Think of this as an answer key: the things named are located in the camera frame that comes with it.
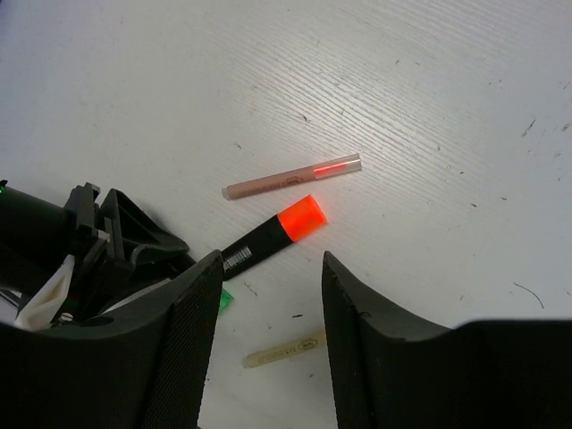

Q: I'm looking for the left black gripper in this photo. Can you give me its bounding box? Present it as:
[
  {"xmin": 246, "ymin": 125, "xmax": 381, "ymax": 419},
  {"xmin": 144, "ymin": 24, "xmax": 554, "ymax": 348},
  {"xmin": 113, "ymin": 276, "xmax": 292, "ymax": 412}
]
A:
[{"xmin": 62, "ymin": 183, "xmax": 195, "ymax": 322}]

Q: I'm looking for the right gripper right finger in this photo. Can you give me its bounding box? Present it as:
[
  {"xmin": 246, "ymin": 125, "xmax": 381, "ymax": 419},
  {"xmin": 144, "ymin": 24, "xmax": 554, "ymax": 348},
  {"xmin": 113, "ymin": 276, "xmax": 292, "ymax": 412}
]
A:
[{"xmin": 322, "ymin": 253, "xmax": 571, "ymax": 428}]

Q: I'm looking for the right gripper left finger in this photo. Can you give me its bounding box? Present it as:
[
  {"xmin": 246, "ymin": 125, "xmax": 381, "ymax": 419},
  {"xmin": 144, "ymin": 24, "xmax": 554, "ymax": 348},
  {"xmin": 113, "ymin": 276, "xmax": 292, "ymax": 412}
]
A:
[{"xmin": 1, "ymin": 251, "xmax": 223, "ymax": 428}]

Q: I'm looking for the green cap black highlighter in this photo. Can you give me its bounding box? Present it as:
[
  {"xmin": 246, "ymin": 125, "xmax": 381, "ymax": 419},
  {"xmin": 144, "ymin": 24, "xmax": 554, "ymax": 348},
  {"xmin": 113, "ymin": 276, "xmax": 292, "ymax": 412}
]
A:
[{"xmin": 218, "ymin": 289, "xmax": 234, "ymax": 315}]

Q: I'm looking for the orange cap black highlighter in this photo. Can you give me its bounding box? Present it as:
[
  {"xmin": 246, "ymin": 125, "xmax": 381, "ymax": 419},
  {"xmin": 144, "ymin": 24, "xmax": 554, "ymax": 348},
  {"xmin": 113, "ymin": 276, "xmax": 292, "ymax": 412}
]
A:
[{"xmin": 222, "ymin": 195, "xmax": 327, "ymax": 281}]

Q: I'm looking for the slim pink highlighter pen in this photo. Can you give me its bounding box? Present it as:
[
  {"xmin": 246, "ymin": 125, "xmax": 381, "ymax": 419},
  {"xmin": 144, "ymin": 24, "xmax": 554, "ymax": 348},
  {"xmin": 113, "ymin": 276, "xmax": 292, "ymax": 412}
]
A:
[{"xmin": 222, "ymin": 154, "xmax": 362, "ymax": 200}]

